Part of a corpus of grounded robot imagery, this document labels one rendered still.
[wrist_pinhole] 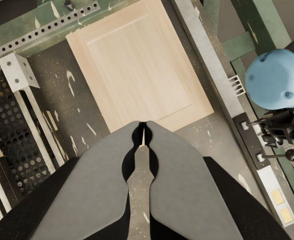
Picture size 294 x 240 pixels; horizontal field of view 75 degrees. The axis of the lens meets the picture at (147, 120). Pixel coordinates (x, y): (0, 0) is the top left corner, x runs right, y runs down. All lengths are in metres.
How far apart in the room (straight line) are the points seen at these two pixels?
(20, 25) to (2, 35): 0.07
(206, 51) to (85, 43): 0.44
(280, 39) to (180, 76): 0.36
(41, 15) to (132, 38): 0.33
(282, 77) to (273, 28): 0.59
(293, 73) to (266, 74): 0.03
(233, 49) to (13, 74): 0.81
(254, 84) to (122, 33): 0.57
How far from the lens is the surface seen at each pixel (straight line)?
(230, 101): 0.74
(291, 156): 0.71
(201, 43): 0.76
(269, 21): 0.86
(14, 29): 0.89
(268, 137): 0.57
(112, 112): 0.71
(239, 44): 0.88
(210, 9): 1.15
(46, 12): 0.86
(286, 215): 0.89
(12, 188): 0.88
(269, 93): 0.29
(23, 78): 0.79
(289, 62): 0.27
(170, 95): 0.71
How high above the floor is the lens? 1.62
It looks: 33 degrees down
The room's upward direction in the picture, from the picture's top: 155 degrees clockwise
